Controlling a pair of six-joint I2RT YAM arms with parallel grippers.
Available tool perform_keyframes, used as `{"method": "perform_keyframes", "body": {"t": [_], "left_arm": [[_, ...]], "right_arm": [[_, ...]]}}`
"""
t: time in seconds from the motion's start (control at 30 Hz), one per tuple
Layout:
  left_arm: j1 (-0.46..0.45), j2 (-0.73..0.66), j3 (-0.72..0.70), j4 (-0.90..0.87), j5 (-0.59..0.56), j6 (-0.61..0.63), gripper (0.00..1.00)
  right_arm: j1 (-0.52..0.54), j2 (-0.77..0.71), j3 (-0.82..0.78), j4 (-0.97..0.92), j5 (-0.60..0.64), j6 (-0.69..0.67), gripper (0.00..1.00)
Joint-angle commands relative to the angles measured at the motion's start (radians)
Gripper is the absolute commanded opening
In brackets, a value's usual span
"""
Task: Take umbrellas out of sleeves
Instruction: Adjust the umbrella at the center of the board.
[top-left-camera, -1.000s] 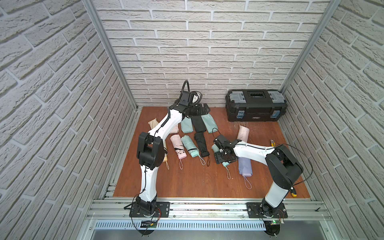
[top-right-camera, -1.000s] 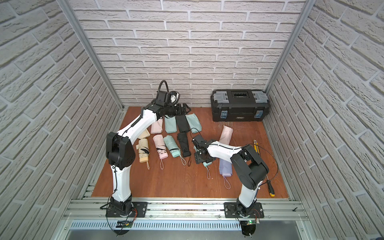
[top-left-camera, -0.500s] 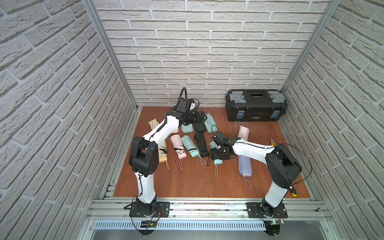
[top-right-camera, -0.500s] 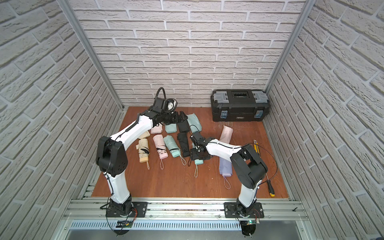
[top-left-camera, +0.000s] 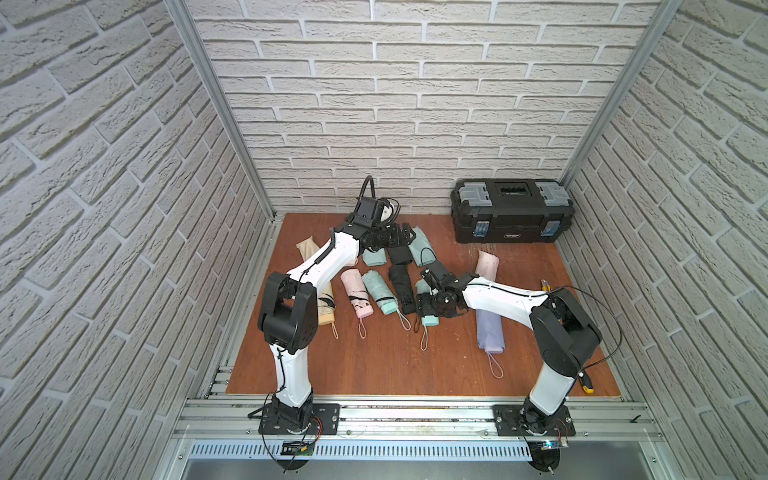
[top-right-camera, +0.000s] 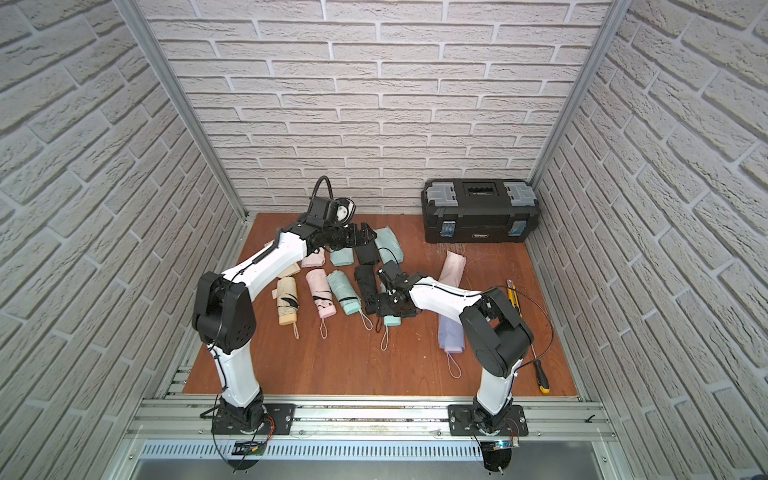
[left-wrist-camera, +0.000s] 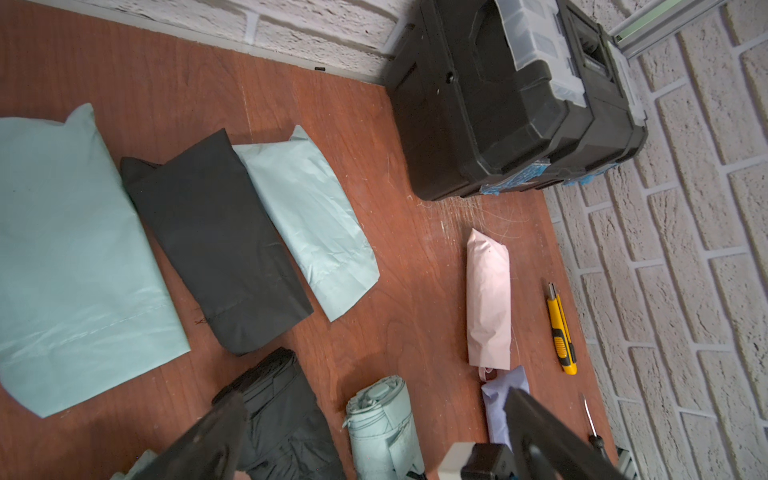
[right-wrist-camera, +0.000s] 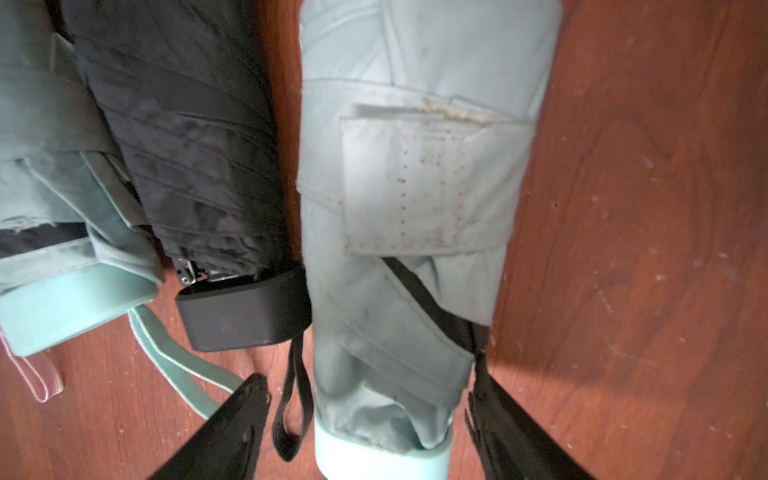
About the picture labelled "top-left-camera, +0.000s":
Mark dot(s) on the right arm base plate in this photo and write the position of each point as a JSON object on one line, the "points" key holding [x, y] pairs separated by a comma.
{"points": [[525, 420]]}

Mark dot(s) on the pink sleeved umbrella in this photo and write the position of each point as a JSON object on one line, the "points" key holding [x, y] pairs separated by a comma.
{"points": [[487, 265]]}

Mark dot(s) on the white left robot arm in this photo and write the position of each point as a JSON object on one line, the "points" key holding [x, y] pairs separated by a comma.
{"points": [[289, 317]]}

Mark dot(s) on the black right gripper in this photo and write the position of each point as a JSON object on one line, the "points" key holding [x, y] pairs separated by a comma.
{"points": [[450, 313]]}

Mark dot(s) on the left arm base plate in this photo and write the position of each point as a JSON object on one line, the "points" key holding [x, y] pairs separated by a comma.
{"points": [[277, 418]]}

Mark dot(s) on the black plastic toolbox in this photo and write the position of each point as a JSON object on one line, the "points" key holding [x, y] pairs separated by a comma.
{"points": [[510, 210]]}

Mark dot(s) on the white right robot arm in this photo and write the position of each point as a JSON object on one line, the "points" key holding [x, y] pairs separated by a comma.
{"points": [[566, 336]]}

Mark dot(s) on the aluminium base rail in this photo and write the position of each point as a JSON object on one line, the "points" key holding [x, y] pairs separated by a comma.
{"points": [[407, 428]]}

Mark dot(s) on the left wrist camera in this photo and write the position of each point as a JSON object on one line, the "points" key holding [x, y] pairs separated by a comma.
{"points": [[372, 212]]}

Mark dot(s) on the small mint green sleeve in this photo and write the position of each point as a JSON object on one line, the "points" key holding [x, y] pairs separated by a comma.
{"points": [[420, 248]]}

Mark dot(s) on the light pink umbrella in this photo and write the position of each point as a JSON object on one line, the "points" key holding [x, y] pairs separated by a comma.
{"points": [[358, 297]]}

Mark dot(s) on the black umbrella sleeve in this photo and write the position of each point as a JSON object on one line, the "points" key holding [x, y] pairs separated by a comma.
{"points": [[400, 255]]}

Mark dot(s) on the black yellow screwdriver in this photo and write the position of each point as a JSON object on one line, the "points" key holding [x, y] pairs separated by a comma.
{"points": [[586, 383]]}

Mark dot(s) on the beige umbrella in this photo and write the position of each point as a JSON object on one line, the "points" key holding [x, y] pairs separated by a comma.
{"points": [[327, 308]]}

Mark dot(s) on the black umbrella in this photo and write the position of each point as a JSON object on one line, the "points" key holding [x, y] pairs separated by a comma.
{"points": [[404, 293]]}

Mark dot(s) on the mint green sleeved umbrella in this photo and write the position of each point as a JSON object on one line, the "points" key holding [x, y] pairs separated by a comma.
{"points": [[375, 258]]}

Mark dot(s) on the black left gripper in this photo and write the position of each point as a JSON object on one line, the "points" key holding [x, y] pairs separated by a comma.
{"points": [[396, 236]]}

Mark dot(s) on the lilac sleeved umbrella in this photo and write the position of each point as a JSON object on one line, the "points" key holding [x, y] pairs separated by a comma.
{"points": [[490, 339]]}

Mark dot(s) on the beige umbrella sleeve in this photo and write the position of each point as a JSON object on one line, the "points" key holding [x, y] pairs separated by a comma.
{"points": [[309, 250]]}

